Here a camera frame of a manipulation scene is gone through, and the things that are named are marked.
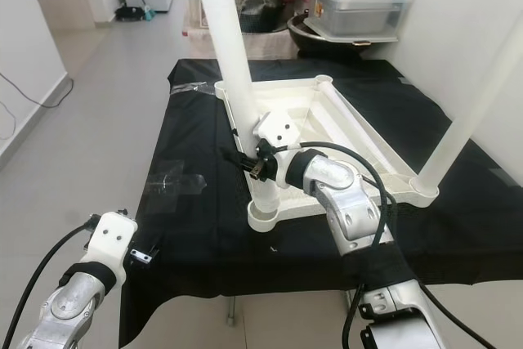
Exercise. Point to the clear plastic bin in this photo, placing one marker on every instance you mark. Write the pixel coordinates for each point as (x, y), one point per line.
(359, 14)

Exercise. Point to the black round basin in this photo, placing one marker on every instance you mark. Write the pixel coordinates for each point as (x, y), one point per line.
(319, 46)

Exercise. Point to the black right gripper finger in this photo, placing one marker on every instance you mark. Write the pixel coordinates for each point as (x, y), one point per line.
(243, 165)
(235, 134)

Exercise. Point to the clear tape cross patch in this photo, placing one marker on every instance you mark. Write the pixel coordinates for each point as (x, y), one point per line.
(173, 179)

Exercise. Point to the clear tape strip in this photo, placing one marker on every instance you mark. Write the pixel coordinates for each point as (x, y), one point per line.
(194, 88)

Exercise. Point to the white plastic table top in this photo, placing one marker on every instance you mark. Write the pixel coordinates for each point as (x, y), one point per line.
(335, 112)

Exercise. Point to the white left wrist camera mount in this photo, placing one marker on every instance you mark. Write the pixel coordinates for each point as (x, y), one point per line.
(110, 239)

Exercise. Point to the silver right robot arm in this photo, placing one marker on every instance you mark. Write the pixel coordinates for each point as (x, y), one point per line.
(343, 202)

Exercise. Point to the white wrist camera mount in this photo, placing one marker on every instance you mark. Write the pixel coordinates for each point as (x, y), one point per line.
(278, 128)
(110, 239)

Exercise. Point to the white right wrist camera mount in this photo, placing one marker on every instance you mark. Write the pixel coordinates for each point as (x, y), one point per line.
(278, 128)

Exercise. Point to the white low platform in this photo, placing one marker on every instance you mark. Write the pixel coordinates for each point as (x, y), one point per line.
(261, 45)

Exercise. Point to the black table cloth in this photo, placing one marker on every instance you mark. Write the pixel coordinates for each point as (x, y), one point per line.
(212, 259)

